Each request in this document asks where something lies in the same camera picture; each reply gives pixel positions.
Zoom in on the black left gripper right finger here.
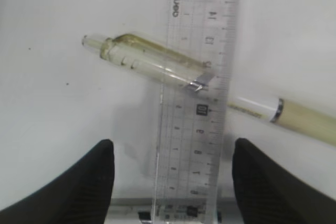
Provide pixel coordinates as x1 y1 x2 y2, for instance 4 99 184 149
232 138 335 223

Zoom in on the clear plastic ruler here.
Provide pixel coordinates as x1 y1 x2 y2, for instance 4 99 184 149
151 0 239 223

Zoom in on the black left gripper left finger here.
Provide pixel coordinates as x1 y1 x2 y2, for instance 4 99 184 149
1 140 115 223

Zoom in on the green white pen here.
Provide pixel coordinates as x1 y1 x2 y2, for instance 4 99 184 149
81 34 335 145

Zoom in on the grey grip pen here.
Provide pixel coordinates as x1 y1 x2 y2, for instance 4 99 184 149
104 198 243 223

